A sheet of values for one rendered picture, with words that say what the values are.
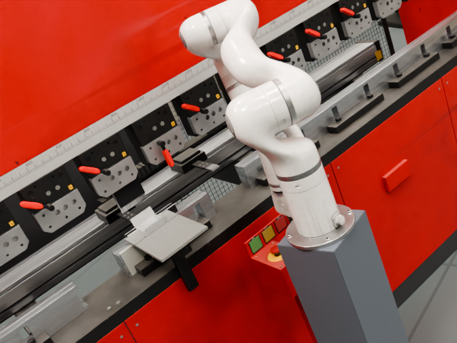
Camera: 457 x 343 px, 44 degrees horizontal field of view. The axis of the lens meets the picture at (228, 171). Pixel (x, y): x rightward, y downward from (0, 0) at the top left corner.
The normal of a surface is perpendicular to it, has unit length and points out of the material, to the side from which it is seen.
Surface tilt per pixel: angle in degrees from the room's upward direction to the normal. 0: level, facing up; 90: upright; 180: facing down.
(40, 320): 90
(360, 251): 90
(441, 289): 0
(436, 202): 90
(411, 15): 90
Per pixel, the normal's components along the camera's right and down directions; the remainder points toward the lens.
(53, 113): 0.56, 0.14
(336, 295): -0.58, 0.54
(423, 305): -0.36, -0.84
